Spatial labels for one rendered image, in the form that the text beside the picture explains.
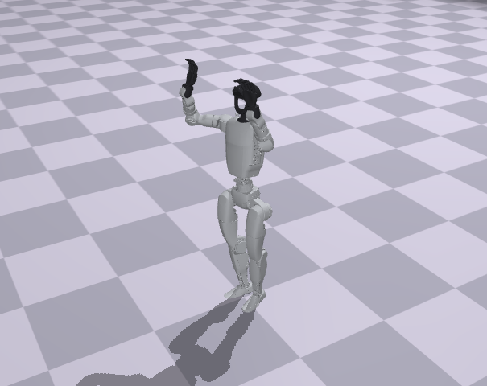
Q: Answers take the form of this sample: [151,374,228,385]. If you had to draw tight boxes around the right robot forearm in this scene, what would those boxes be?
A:
[180,87,198,116]

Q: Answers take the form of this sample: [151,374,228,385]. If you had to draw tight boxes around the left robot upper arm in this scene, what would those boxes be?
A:
[254,128,274,152]

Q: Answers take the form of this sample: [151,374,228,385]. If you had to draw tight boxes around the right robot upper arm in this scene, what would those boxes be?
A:
[185,111,232,133]

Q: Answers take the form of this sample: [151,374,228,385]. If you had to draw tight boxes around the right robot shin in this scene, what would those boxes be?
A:
[228,245,249,289]

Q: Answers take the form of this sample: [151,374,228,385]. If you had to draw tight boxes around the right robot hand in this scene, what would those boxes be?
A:
[182,59,198,98]

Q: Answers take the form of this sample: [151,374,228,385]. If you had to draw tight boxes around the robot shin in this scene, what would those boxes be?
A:
[228,245,249,289]
[249,250,267,298]

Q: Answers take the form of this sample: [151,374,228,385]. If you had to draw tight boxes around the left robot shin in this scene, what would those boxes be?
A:
[249,250,267,298]

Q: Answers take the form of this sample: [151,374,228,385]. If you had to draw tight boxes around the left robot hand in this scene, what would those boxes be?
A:
[234,79,260,119]

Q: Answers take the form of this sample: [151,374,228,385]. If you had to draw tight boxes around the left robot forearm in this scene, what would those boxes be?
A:
[246,109,274,146]

